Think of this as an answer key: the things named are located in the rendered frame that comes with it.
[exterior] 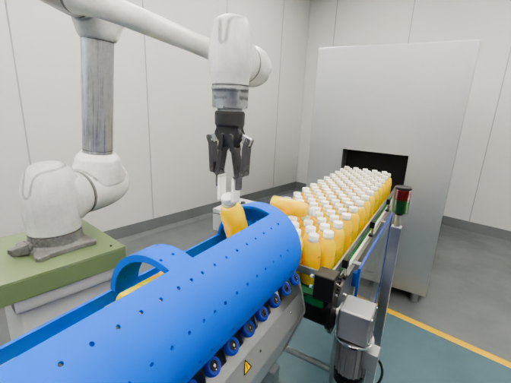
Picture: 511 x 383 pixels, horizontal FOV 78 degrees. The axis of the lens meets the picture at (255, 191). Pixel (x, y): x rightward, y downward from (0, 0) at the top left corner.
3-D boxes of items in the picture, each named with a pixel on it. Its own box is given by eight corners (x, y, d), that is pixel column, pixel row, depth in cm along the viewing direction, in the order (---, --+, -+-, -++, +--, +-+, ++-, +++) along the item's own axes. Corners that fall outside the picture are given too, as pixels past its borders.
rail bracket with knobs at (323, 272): (306, 299, 108) (309, 272, 105) (313, 289, 114) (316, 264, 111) (334, 308, 103) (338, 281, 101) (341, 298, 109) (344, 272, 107)
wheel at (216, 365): (198, 364, 70) (203, 362, 69) (211, 351, 74) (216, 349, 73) (207, 382, 70) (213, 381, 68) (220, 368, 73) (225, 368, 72)
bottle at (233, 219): (244, 258, 91) (231, 210, 80) (225, 251, 94) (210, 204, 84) (257, 242, 95) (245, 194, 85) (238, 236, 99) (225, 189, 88)
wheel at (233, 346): (218, 343, 76) (223, 342, 75) (230, 333, 80) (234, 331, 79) (227, 360, 76) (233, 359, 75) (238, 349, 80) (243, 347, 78)
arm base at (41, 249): (-1, 251, 99) (-4, 234, 97) (73, 229, 116) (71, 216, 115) (21, 269, 89) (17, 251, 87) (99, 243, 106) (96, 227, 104)
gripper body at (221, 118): (207, 109, 77) (207, 147, 79) (235, 110, 73) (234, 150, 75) (225, 109, 83) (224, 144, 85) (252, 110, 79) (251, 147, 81)
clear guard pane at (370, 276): (344, 371, 134) (358, 269, 121) (379, 286, 199) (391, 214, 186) (344, 371, 133) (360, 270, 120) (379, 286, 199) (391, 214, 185)
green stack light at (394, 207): (388, 211, 121) (391, 199, 120) (391, 207, 126) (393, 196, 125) (407, 215, 118) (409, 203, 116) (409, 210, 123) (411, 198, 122)
